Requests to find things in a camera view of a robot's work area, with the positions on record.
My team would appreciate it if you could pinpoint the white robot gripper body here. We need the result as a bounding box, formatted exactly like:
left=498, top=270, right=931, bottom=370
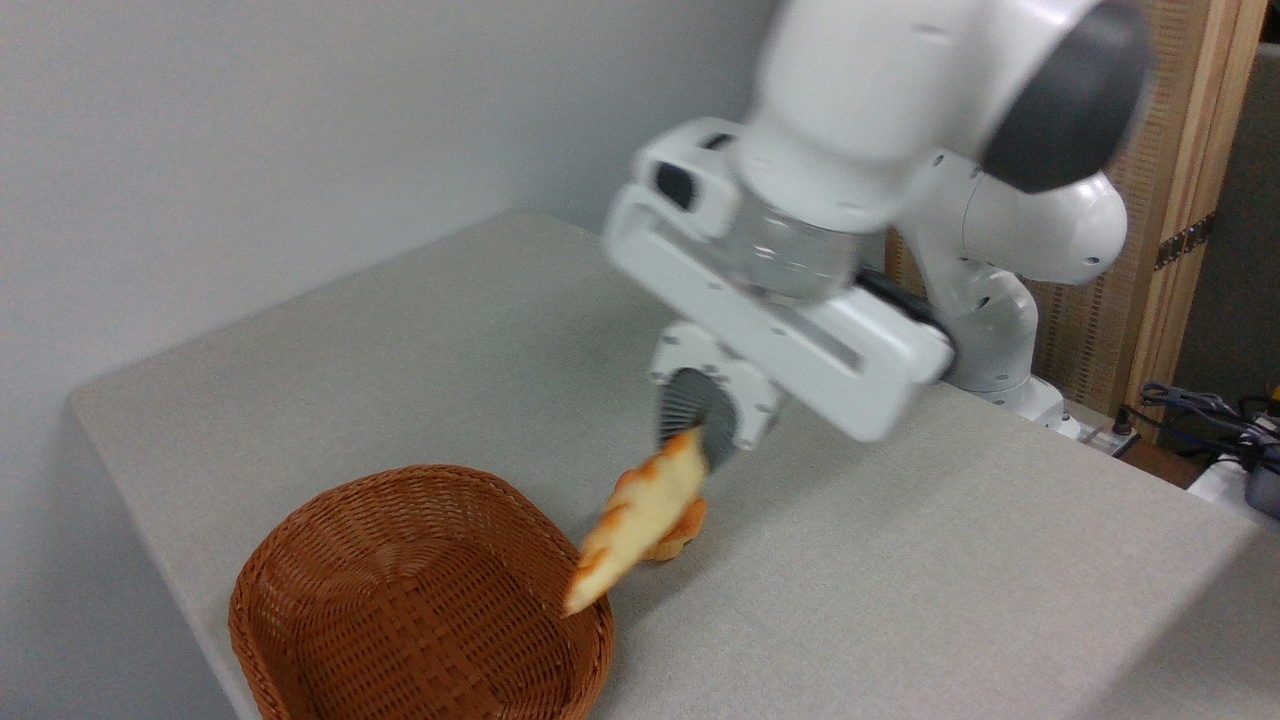
left=603, top=118, right=957, bottom=445

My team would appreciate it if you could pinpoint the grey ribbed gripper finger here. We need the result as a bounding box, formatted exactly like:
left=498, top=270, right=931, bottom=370
left=700, top=355, right=784, bottom=473
left=648, top=322, right=723, bottom=451

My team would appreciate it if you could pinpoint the long braided bread loaf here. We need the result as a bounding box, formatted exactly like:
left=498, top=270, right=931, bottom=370
left=562, top=425, right=712, bottom=618

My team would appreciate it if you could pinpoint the round knotted bread roll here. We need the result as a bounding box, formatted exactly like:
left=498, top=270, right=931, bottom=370
left=645, top=497, right=709, bottom=563

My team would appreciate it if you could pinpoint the brown woven wicker basket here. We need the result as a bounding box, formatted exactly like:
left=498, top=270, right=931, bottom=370
left=228, top=464, right=615, bottom=720

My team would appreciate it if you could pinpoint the dark metal screen hinge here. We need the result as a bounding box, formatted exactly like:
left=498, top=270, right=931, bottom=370
left=1155, top=214, right=1215, bottom=272

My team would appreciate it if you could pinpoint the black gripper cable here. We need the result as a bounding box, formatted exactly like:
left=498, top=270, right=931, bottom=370
left=858, top=268, right=957, bottom=347

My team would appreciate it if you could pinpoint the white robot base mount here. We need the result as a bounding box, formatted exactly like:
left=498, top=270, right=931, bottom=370
left=1058, top=398, right=1143, bottom=458

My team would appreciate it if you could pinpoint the bundle of dark cables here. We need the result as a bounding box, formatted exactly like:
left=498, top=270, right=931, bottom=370
left=1138, top=380, right=1280, bottom=473

